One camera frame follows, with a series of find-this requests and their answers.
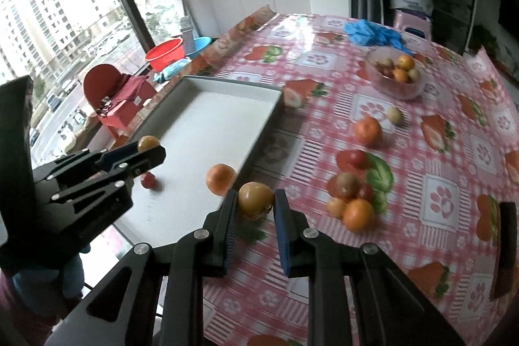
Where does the brownish round fruit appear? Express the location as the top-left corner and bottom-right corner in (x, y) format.
(332, 172), (360, 198)

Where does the blue plastic basin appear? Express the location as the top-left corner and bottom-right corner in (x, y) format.
(187, 36), (213, 60)

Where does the red plastic stool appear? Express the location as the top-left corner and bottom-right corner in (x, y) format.
(83, 64), (157, 140)

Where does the red cherry tomato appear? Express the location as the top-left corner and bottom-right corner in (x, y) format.
(347, 149), (369, 170)
(140, 172), (158, 190)

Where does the yellow-green fruit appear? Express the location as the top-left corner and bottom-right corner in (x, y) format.
(137, 135), (160, 153)

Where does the white rectangular tray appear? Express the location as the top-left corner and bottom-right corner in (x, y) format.
(115, 77), (283, 247)

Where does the small yellow kumquat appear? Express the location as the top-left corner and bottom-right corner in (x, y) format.
(326, 197), (346, 220)

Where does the pink plastic stool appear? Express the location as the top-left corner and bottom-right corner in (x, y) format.
(393, 10), (432, 40)

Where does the yellow round fruit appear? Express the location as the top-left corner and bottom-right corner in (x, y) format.
(238, 182), (274, 220)

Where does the blue wet wipes pack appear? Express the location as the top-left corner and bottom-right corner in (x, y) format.
(153, 58), (191, 83)

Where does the red plastic basin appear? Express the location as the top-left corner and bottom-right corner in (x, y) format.
(145, 37), (186, 72)

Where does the pink patterned tablecloth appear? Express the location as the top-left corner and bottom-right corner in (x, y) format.
(115, 7), (518, 345)

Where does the grey bottle by basins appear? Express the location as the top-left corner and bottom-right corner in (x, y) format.
(180, 16), (195, 54)

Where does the small orange tangerine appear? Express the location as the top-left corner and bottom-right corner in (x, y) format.
(342, 198), (375, 232)

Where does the small pale green fruit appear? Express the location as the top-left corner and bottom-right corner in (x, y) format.
(386, 106), (404, 126)

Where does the large orange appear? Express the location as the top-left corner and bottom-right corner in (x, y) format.
(205, 163), (236, 197)

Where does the clear plastic fruit bowl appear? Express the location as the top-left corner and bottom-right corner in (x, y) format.
(364, 46), (427, 100)

